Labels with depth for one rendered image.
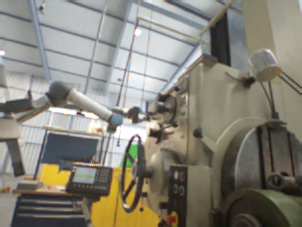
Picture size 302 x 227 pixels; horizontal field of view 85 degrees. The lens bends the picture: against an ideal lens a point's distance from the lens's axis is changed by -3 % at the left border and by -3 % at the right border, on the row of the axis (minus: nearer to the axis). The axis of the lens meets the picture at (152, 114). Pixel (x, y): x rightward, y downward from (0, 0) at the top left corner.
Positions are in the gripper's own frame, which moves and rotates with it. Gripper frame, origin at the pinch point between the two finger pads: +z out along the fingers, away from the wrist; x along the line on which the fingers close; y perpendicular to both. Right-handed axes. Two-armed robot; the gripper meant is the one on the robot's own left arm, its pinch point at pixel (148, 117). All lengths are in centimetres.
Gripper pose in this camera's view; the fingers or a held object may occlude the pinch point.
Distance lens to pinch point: 130.2
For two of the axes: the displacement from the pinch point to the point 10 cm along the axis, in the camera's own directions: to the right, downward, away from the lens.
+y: -3.6, 2.4, 9.0
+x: -0.8, 9.5, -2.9
